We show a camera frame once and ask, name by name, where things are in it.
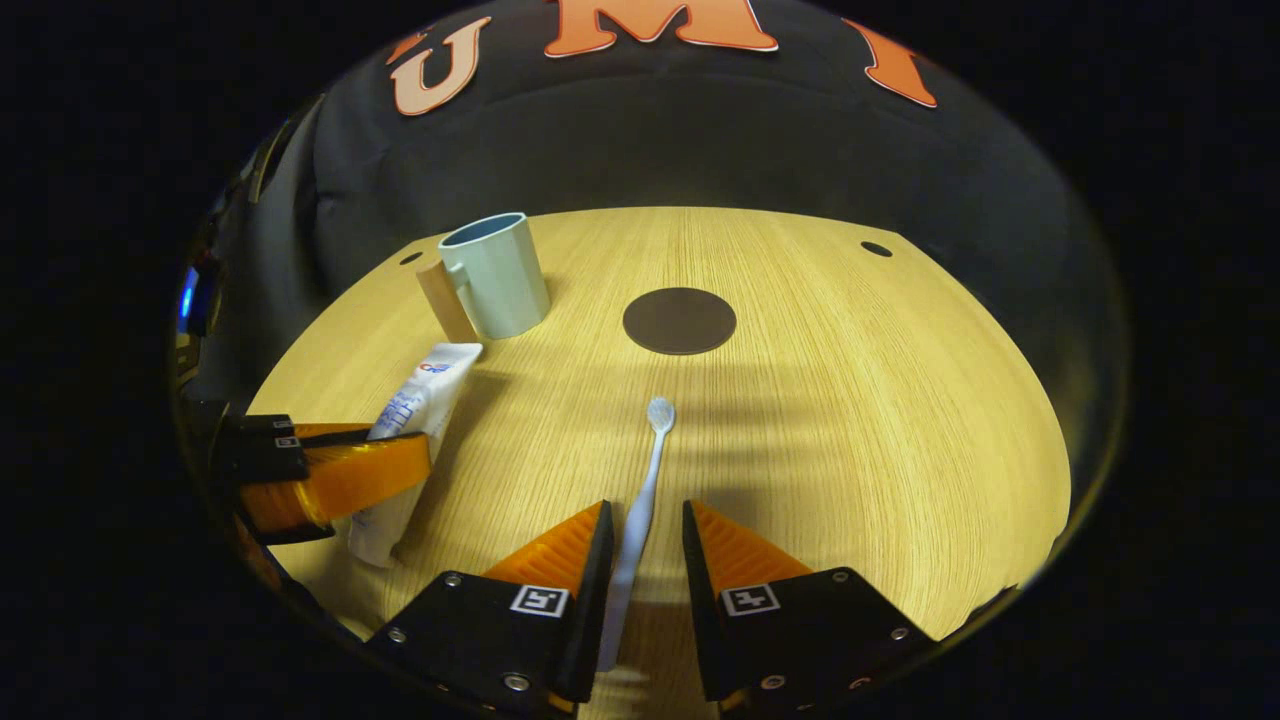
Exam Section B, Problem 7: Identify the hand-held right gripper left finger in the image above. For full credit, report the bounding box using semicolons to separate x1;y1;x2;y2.
365;500;615;716

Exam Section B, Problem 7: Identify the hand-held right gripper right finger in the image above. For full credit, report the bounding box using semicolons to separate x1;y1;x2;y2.
683;500;936;713

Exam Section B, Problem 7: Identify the white toothbrush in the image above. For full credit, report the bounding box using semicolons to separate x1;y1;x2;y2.
597;397;677;673

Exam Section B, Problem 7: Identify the white toothpaste tube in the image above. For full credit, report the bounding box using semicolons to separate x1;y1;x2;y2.
347;342;484;569

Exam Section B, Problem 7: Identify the dark round coaster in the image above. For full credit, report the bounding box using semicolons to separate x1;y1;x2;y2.
622;288;738;356

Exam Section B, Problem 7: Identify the light blue cup wooden handle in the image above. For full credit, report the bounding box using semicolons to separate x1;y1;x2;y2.
416;212;552;344

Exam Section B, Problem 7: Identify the black backdrop cloth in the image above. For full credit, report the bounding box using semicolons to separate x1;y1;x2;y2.
215;0;1131;481

